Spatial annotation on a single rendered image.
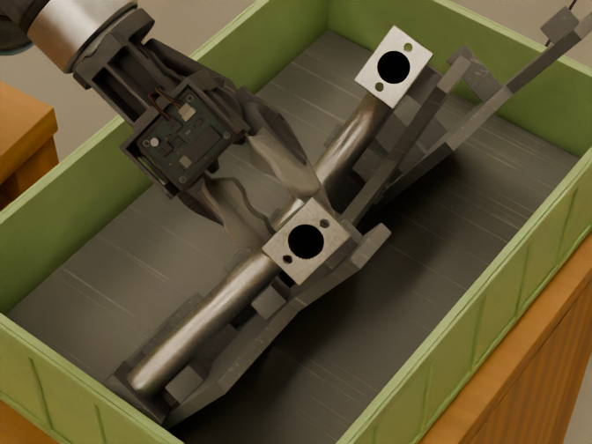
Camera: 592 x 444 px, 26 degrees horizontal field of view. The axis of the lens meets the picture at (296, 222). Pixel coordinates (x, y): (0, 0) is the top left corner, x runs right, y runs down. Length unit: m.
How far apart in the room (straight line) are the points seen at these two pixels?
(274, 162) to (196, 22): 1.97
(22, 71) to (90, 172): 1.51
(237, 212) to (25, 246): 0.39
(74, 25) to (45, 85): 1.86
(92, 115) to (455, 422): 1.56
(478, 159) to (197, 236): 0.32
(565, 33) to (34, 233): 0.54
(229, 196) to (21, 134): 0.56
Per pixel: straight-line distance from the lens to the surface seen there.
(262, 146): 0.93
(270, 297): 1.09
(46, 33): 0.92
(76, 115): 2.70
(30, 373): 1.20
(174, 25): 2.88
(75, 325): 1.30
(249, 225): 0.95
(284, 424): 1.22
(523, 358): 1.35
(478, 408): 1.31
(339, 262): 1.00
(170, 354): 1.11
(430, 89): 1.09
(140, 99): 0.89
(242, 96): 0.95
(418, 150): 1.28
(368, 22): 1.53
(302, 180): 0.93
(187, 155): 0.89
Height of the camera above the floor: 1.89
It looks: 50 degrees down
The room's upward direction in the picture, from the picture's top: straight up
